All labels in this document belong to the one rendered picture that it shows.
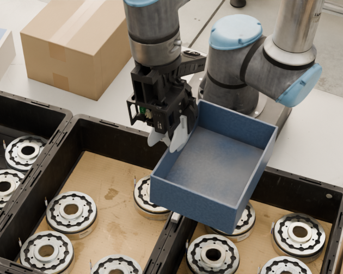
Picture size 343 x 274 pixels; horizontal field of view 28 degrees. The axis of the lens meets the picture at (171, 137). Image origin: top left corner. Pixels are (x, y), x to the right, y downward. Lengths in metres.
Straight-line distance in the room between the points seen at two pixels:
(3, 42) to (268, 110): 0.74
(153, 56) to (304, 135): 0.88
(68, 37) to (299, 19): 0.65
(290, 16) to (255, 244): 0.47
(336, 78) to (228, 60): 1.57
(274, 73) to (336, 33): 1.85
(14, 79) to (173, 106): 0.97
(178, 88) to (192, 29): 2.19
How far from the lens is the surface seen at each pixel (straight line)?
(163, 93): 1.03
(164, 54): 0.98
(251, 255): 1.38
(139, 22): 0.95
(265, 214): 1.45
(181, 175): 1.18
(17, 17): 2.16
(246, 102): 1.65
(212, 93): 1.64
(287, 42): 1.45
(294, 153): 1.75
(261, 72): 1.51
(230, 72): 1.57
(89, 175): 1.50
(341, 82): 3.06
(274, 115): 1.69
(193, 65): 1.09
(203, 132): 1.25
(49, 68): 1.86
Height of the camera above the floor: 1.97
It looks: 47 degrees down
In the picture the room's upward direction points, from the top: 2 degrees clockwise
